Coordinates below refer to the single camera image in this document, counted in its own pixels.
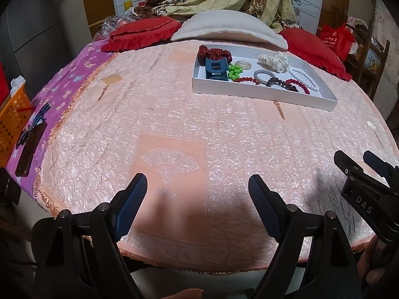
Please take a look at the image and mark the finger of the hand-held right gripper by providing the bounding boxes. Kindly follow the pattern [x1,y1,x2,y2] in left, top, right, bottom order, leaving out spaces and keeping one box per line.
[363,150,399,182]
[333,150,368,184]

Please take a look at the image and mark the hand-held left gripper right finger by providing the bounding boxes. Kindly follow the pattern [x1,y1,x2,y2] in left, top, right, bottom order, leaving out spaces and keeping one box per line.
[248,174,364,299]

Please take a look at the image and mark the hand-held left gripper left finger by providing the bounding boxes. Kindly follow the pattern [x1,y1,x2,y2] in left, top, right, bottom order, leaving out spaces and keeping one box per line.
[33,173,148,299]

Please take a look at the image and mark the small red bead bracelet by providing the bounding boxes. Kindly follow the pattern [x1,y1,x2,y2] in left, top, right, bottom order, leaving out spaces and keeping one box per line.
[284,79,311,95]

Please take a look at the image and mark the white bead bracelet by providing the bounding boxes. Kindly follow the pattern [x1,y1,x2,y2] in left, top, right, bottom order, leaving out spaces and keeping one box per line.
[288,67,320,92]

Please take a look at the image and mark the dark brown bead bracelet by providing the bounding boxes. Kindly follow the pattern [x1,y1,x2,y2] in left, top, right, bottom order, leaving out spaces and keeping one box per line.
[265,79,299,93]

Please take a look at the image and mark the white shallow box tray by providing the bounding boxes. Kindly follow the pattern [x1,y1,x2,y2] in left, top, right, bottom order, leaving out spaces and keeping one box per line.
[192,44,339,112]

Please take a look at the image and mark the large red bead bracelet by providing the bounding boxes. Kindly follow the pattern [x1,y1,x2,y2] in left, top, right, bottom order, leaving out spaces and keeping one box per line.
[232,75,261,85]

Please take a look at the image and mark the green bead bracelet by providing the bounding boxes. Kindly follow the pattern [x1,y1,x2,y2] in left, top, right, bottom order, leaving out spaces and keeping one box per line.
[227,64,244,80]

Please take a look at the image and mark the person's right hand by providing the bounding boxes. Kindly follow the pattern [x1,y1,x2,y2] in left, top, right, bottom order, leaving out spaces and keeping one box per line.
[357,240,399,289]

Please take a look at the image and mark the pink quilted bedcover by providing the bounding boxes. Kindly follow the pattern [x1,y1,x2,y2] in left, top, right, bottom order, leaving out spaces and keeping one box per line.
[34,40,399,275]

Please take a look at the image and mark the wooden chair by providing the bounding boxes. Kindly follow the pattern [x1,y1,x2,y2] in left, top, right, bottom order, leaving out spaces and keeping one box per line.
[349,19,392,84]

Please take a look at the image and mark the pink floral curtain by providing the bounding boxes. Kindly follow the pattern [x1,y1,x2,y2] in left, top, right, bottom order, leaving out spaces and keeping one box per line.
[372,0,399,114]

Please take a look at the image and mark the dark brown flat case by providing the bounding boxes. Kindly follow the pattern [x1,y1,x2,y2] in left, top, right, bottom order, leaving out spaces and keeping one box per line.
[15,121,48,177]

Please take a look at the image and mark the red shopping bag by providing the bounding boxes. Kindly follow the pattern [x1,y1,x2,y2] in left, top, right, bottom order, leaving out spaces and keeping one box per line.
[320,22,356,62]

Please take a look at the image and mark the white dotted scrunchie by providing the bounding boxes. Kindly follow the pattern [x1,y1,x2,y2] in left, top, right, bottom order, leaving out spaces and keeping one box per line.
[257,51,289,74]

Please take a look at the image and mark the red frilled cushion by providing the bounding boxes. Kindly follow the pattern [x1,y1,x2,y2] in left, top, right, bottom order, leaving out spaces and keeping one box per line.
[277,27,353,81]
[101,17,182,52]

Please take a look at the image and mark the orange plastic basket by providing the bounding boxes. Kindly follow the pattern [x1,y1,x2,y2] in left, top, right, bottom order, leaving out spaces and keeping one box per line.
[0,85,35,168]

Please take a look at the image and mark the purple flowered sheet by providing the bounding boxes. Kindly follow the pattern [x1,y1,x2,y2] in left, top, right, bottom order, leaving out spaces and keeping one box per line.
[6,40,119,178]

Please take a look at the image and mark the blue hair claw clip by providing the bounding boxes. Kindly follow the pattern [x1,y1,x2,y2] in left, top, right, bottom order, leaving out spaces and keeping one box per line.
[204,58,229,81]

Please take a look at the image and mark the red polka dot scrunchie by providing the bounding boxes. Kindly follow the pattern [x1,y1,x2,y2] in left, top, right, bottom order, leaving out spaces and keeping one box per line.
[199,45,233,67]

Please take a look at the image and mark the white tissue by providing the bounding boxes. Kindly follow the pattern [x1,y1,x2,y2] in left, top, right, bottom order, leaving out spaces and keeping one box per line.
[10,75,26,96]

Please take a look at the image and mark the clear plastic bag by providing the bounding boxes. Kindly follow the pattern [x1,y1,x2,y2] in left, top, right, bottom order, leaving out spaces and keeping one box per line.
[100,15,138,38]

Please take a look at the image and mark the white pillow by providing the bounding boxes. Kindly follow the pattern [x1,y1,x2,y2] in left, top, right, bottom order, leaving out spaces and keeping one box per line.
[171,10,289,50]

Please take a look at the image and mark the wooden door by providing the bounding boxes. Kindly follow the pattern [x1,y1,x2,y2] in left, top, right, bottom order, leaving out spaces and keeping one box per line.
[80,0,116,38]

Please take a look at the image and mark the grey cabinet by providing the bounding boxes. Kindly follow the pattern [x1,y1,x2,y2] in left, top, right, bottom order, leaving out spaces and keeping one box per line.
[0,0,94,100]

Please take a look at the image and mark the grey hair tie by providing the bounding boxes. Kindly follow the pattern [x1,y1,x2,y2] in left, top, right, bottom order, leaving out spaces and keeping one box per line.
[253,69,278,85]

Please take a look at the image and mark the blue striped strap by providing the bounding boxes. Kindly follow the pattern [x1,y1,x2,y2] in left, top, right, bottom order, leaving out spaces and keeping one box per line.
[18,101,52,144]

